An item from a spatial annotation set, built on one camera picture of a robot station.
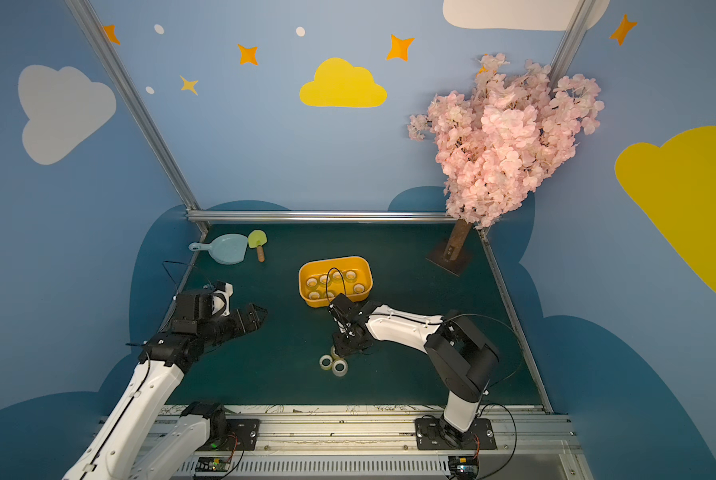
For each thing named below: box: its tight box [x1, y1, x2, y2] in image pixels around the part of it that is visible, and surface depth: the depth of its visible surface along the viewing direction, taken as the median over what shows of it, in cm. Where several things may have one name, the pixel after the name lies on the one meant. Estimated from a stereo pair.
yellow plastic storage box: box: [298, 256, 373, 308], surface depth 106 cm
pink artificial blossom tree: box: [408, 53, 605, 261], surface depth 71 cm
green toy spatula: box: [248, 229, 267, 263], surface depth 120 cm
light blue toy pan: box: [188, 234, 248, 265], surface depth 117 cm
